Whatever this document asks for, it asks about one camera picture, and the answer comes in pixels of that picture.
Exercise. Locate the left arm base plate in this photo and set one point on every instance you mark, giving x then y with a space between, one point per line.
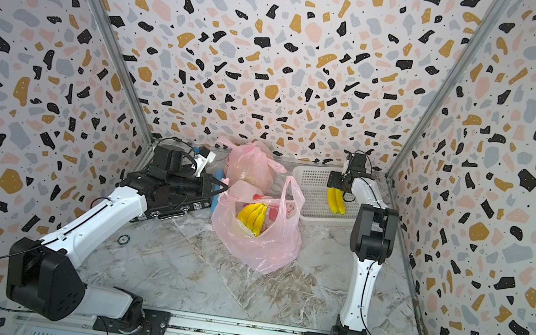
137 321

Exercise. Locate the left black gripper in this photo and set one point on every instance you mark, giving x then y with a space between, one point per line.
209 179

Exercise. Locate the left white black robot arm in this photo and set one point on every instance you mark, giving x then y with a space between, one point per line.
43 274

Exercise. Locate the yellow banana bunch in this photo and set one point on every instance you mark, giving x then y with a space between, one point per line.
335 201
253 217

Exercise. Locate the pink plastic bag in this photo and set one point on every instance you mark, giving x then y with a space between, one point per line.
280 239
253 163

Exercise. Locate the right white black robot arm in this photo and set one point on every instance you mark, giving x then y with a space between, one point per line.
371 242

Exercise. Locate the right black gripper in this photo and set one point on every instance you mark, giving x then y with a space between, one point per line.
333 179

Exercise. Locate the black flat case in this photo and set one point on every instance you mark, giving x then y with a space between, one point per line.
162 204

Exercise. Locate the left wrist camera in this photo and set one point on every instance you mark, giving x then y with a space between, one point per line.
203 156

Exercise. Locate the white plastic basket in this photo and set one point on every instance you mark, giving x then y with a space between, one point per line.
316 211

